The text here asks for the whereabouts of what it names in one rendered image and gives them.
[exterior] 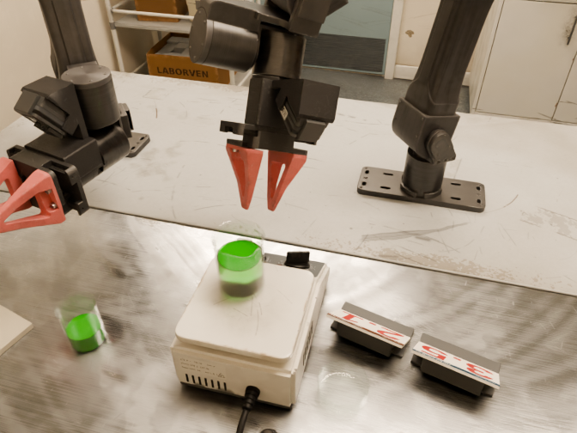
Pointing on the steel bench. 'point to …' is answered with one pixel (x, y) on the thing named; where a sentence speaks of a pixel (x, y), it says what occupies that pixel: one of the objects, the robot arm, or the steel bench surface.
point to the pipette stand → (11, 328)
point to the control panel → (285, 265)
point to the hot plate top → (249, 315)
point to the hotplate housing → (206, 369)
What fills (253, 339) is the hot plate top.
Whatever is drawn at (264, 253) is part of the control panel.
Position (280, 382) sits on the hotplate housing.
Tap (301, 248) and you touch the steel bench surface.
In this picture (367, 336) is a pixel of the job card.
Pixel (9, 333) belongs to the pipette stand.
